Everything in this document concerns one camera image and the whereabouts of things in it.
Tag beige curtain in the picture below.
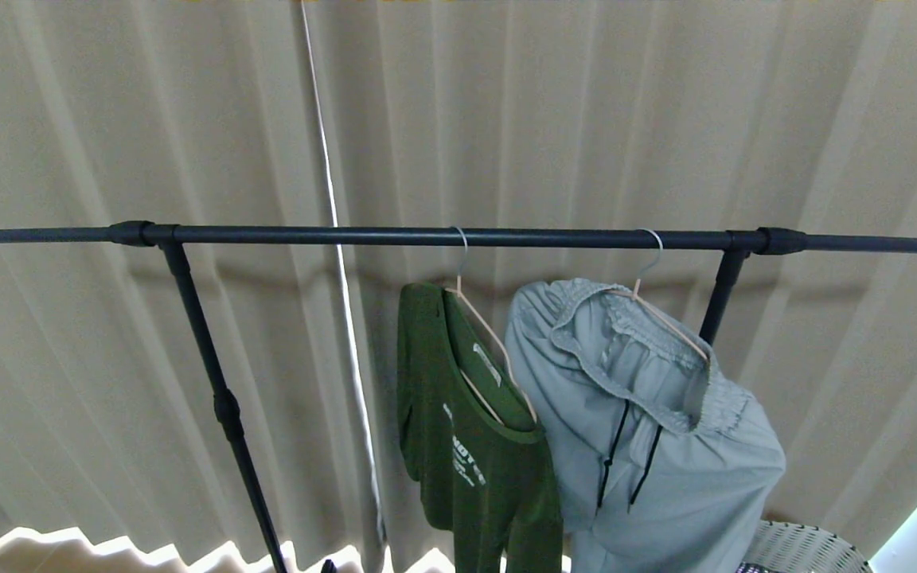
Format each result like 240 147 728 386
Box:
0 0 917 570

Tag pale grey shorts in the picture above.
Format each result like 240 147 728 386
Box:
504 277 787 573

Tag black clothes rack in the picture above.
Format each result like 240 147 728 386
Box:
0 220 917 573

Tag green long-sleeved shirt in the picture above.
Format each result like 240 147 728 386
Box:
396 281 564 573

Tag white laundry basket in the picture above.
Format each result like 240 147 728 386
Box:
737 520 875 573

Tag pink clothes hanger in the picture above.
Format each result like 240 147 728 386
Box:
606 229 712 364
443 227 539 425

